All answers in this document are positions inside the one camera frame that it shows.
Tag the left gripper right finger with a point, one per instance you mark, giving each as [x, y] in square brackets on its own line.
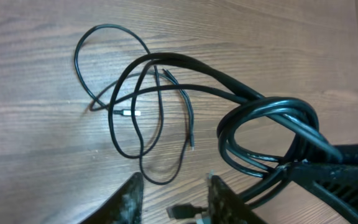
[225, 207]

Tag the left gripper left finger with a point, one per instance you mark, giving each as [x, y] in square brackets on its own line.
[124, 206]

